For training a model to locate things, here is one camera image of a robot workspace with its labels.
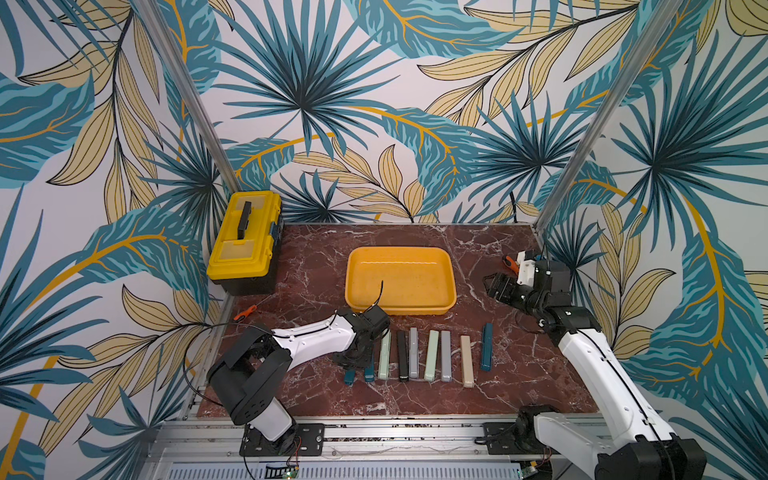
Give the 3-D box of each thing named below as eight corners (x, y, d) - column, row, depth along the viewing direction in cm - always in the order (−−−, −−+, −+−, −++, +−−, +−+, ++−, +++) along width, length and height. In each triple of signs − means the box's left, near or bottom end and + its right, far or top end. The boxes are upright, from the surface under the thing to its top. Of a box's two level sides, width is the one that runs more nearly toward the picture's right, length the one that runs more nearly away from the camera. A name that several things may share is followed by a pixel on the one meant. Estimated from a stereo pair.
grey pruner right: (440, 381, 84) (442, 378, 82) (440, 333, 93) (441, 329, 91) (450, 382, 84) (452, 379, 82) (449, 334, 93) (450, 330, 91)
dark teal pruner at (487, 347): (481, 370, 86) (483, 367, 84) (481, 325, 95) (484, 322, 93) (490, 372, 86) (492, 369, 84) (489, 327, 95) (492, 323, 92)
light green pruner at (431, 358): (423, 379, 84) (424, 376, 82) (429, 333, 93) (430, 329, 91) (433, 382, 84) (434, 379, 82) (438, 334, 93) (439, 331, 90)
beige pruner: (463, 387, 83) (465, 384, 81) (460, 338, 92) (462, 334, 90) (472, 388, 83) (474, 385, 81) (468, 339, 92) (470, 335, 90)
